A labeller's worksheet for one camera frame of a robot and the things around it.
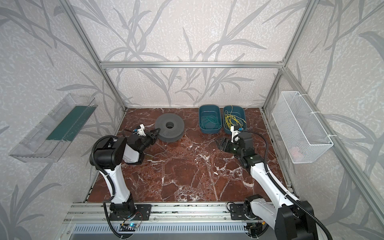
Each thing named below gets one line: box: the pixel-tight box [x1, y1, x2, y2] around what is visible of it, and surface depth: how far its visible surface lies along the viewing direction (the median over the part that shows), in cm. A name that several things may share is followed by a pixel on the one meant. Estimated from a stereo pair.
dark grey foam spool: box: [155, 113, 185, 143], surface depth 101 cm
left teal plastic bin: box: [198, 104, 223, 134], surface depth 114 cm
